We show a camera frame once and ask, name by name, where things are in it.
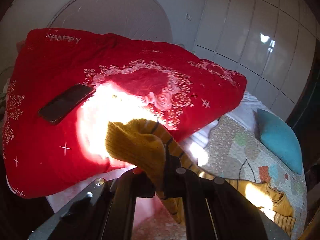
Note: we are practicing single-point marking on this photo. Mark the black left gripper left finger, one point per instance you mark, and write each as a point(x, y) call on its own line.
point(121, 204)

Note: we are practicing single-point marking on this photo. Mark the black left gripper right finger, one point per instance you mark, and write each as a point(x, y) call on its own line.
point(199, 216)

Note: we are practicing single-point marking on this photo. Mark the yellow striped knit sweater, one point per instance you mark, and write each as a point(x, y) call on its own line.
point(147, 144)

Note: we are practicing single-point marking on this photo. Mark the patchwork quilted bedspread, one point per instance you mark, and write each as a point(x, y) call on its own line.
point(234, 152)

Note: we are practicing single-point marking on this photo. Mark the teal knit cushion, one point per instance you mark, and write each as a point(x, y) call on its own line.
point(280, 139)

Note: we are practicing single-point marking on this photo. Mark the black smartphone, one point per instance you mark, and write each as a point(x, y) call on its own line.
point(58, 108)

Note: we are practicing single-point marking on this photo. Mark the red floral pillow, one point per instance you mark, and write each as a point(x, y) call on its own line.
point(133, 79)

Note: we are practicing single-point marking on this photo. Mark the white round headboard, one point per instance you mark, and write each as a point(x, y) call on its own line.
point(134, 19)

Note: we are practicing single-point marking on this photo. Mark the white glossy wardrobe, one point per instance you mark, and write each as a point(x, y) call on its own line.
point(270, 42)

